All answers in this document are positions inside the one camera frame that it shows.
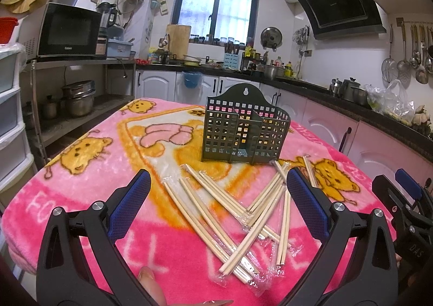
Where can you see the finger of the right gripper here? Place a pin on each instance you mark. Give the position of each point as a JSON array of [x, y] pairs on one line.
[[409, 184]]

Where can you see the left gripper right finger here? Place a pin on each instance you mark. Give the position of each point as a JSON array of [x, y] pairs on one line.
[[356, 263]]

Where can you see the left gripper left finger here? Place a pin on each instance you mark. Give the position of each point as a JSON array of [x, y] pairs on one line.
[[63, 273]]

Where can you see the chopstick pair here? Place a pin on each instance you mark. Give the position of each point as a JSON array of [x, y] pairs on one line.
[[243, 248], [192, 216], [310, 172], [283, 244], [224, 198], [228, 244]]

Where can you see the person's right hand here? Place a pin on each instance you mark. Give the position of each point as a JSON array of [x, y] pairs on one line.
[[147, 280]]

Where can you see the clear plastic bag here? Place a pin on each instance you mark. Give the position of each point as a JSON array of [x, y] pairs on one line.
[[392, 102]]

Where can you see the hanging steel ladle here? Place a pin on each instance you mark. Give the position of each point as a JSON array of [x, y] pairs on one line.
[[421, 74]]

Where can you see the white plastic drawer unit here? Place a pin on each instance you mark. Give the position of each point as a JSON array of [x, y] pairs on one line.
[[16, 156]]

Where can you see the pink cartoon bear blanket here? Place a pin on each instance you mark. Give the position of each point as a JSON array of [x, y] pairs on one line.
[[161, 137]]

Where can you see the yellow oil bottle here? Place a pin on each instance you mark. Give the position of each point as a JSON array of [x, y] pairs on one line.
[[289, 72]]

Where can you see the metal storage shelf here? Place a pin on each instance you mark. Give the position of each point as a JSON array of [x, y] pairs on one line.
[[60, 97]]

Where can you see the stacked steel pots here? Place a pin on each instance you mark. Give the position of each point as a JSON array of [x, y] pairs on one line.
[[79, 97]]

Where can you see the dark green utensil holder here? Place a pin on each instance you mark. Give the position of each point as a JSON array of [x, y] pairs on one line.
[[241, 126]]

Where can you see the steel pot on counter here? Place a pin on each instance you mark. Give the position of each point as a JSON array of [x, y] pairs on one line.
[[270, 72]]

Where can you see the black range hood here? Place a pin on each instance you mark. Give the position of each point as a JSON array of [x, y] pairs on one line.
[[342, 18]]

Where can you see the hanging steel pot lid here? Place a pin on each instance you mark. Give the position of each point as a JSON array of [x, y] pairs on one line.
[[271, 38]]

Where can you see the light blue knife block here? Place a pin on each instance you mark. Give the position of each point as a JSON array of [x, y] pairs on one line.
[[231, 61]]

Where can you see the blue plastic dish box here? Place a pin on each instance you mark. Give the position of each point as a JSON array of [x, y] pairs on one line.
[[118, 49]]

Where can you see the blue hanging trash bin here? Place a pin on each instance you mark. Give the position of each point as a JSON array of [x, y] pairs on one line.
[[192, 79]]

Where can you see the black microwave oven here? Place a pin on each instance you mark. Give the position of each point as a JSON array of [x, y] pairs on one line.
[[60, 31]]

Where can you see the red plastic basin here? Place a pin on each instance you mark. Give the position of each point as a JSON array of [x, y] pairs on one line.
[[7, 26]]

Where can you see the black blender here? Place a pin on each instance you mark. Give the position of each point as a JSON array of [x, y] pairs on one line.
[[108, 13]]

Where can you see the wooden cutting board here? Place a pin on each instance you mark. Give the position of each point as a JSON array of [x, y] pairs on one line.
[[178, 40]]

